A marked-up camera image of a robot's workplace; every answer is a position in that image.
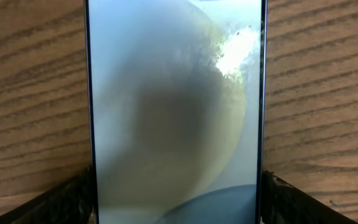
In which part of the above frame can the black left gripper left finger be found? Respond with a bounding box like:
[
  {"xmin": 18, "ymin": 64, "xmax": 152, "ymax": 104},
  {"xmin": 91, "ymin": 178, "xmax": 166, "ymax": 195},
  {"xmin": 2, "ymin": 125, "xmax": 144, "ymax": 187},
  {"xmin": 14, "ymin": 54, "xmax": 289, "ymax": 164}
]
[{"xmin": 0, "ymin": 166, "xmax": 93, "ymax": 224}]

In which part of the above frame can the blue samsung galaxy phone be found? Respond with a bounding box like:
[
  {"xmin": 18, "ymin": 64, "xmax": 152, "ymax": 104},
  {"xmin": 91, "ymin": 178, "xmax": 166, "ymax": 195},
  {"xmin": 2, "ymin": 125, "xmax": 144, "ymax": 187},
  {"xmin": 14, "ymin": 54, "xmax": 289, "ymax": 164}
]
[{"xmin": 84, "ymin": 0, "xmax": 267, "ymax": 224}]

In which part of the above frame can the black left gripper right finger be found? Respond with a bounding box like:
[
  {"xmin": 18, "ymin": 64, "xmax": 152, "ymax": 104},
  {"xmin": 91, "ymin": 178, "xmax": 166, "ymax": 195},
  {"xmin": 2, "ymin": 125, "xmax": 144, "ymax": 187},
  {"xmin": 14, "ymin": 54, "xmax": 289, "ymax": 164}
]
[{"xmin": 260, "ymin": 170, "xmax": 358, "ymax": 224}]

